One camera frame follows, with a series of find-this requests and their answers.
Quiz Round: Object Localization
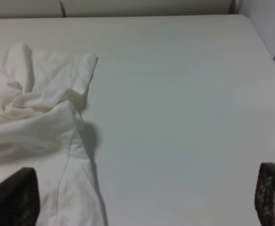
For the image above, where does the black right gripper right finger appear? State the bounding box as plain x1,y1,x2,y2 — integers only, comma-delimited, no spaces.
254,162,275,226

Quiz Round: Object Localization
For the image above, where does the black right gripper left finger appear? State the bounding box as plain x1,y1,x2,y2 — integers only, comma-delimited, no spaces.
0,168,40,226

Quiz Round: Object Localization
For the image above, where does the white short sleeve shirt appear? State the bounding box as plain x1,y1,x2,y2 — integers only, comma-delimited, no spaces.
0,43,104,226

